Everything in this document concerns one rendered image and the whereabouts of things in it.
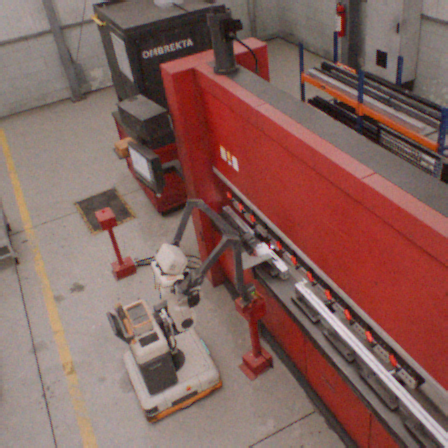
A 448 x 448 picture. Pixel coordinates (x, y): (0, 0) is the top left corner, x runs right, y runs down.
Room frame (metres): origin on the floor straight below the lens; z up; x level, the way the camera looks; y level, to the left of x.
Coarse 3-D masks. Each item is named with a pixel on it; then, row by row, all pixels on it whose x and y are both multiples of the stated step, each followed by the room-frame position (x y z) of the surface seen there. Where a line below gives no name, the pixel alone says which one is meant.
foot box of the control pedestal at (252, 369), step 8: (248, 352) 2.89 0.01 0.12; (264, 352) 2.87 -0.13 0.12; (248, 360) 2.81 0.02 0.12; (264, 360) 2.78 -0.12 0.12; (272, 360) 2.82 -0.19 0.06; (240, 368) 2.82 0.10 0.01; (248, 368) 2.80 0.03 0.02; (256, 368) 2.73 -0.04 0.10; (264, 368) 2.77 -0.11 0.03; (248, 376) 2.73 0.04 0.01; (256, 376) 2.71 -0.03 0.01
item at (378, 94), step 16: (320, 80) 5.35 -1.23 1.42; (336, 80) 5.23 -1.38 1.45; (352, 80) 5.11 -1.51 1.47; (368, 80) 5.11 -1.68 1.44; (384, 80) 4.96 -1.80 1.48; (352, 96) 4.82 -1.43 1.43; (368, 96) 4.72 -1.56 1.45; (384, 96) 4.63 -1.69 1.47; (400, 96) 4.61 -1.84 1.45; (416, 96) 4.50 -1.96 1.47; (384, 112) 4.36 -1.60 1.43; (416, 112) 4.20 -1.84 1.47; (432, 112) 4.16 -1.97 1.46; (416, 128) 3.96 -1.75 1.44
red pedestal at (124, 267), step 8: (96, 216) 4.37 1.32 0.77; (104, 216) 4.30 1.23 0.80; (112, 216) 4.28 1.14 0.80; (104, 224) 4.24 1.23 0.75; (112, 224) 4.26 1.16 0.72; (112, 232) 4.33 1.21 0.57; (112, 240) 4.32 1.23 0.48; (120, 256) 4.33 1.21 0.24; (128, 256) 4.45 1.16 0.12; (112, 264) 4.36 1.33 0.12; (120, 264) 4.32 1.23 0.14; (128, 264) 4.32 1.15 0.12; (112, 272) 4.36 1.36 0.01; (120, 272) 4.25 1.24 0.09; (128, 272) 4.28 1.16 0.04; (136, 272) 4.29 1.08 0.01
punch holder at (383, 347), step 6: (372, 336) 1.94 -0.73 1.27; (378, 336) 1.90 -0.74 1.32; (378, 342) 1.89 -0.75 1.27; (384, 342) 1.85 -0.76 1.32; (378, 348) 1.89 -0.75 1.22; (384, 348) 1.85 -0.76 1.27; (390, 348) 1.81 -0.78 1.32; (378, 354) 1.88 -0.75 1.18; (384, 354) 1.84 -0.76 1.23; (390, 354) 1.81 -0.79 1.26; (384, 360) 1.84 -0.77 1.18
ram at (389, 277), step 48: (240, 144) 3.35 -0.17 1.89; (288, 192) 2.75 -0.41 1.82; (336, 192) 2.27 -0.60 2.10; (336, 240) 2.27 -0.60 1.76; (384, 240) 1.91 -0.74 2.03; (384, 288) 1.88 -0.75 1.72; (432, 288) 1.61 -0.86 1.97; (384, 336) 1.86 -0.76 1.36; (432, 336) 1.57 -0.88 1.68; (432, 384) 1.52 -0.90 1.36
